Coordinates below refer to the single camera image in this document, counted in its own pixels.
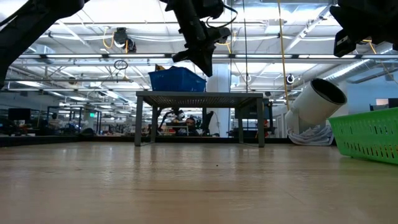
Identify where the black hanging cable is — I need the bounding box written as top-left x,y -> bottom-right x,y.
229,0 -> 234,94

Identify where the person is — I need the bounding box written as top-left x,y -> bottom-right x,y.
184,116 -> 198,137

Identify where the silver ventilation duct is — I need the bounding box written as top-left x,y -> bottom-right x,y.
323,58 -> 398,82

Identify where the green plastic basket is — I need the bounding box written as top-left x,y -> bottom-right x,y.
328,107 -> 398,166

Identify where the black aluminium table frame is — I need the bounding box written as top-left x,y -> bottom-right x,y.
0,135 -> 293,148

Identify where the yellow power cord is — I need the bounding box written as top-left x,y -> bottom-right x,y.
277,0 -> 290,112

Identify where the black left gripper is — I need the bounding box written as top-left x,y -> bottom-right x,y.
172,15 -> 233,78

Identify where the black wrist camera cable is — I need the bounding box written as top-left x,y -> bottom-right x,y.
206,4 -> 239,29

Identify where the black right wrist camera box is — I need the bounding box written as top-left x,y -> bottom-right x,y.
333,29 -> 358,58

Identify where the blue plastic basket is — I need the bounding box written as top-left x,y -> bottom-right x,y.
147,65 -> 208,93

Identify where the black computer monitor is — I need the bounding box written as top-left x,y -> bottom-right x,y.
7,108 -> 32,123
369,98 -> 398,111

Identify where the grey perforated metal shelf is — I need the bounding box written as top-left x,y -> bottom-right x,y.
134,90 -> 267,148

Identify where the white bundled lamp cord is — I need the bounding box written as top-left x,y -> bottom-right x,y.
287,124 -> 336,147

